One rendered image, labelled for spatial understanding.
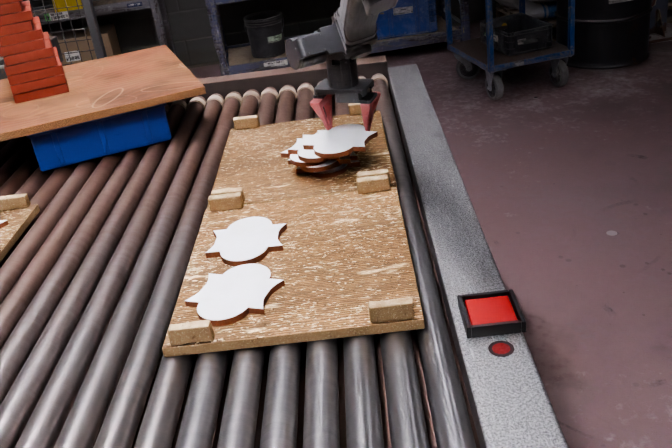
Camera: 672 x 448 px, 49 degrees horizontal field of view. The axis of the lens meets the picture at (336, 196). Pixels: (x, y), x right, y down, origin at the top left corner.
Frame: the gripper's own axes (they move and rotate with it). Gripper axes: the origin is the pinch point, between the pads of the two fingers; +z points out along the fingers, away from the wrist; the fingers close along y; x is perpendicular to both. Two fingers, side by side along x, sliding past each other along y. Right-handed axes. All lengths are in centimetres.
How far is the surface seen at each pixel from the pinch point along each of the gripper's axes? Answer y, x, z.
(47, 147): -69, -8, 4
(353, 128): 1.0, 0.1, 0.0
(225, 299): -1, -52, 5
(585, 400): 45, 44, 100
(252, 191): -14.2, -16.4, 6.5
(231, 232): -9.6, -33.4, 5.2
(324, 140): -2.7, -6.1, 0.0
